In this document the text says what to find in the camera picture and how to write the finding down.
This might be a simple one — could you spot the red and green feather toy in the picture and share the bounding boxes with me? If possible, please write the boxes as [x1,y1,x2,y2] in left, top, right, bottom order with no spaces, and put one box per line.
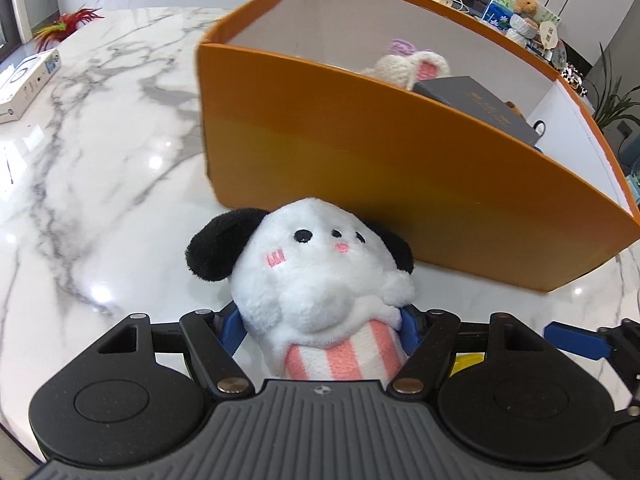
[32,6,104,44]

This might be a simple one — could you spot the dark grey flat box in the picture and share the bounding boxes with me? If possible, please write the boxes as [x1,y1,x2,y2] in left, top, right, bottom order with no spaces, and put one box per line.
[412,76,543,147]

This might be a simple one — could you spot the white plush dog black ears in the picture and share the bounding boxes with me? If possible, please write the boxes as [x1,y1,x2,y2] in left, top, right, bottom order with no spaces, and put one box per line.
[185,197,417,381]

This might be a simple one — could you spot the crochet white bunny toy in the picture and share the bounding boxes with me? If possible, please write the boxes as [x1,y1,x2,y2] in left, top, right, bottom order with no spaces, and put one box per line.
[361,37,449,92]

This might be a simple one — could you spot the large orange cardboard box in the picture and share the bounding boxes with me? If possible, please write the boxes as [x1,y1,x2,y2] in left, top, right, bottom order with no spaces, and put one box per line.
[196,0,640,293]

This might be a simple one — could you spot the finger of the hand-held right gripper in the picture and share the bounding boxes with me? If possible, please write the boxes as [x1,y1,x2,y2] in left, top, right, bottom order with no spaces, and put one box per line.
[544,317,640,377]
[602,395,640,461]

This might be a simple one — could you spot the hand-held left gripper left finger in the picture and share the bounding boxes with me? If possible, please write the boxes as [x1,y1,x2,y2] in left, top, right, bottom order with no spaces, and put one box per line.
[97,307,251,395]

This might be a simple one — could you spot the yellow toy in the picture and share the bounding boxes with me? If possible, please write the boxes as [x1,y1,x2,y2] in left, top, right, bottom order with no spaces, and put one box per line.
[452,352,484,377]

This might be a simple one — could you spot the cow print figure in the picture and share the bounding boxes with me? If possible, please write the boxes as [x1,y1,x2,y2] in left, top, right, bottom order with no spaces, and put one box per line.
[561,61,587,89]

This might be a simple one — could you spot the white flat device box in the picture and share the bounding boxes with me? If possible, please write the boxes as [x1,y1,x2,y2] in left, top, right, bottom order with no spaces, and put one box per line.
[0,50,62,125]

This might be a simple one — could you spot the blue flower picture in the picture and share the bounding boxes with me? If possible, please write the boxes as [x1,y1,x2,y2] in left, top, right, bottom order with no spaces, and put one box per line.
[486,0,562,29]

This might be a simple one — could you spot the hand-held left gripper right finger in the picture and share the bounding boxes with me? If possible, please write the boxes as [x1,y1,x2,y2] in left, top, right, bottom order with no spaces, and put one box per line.
[389,305,544,395]

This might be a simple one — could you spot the potted plant in black pot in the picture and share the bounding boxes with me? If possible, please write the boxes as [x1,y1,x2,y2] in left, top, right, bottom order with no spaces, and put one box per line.
[582,42,640,132]

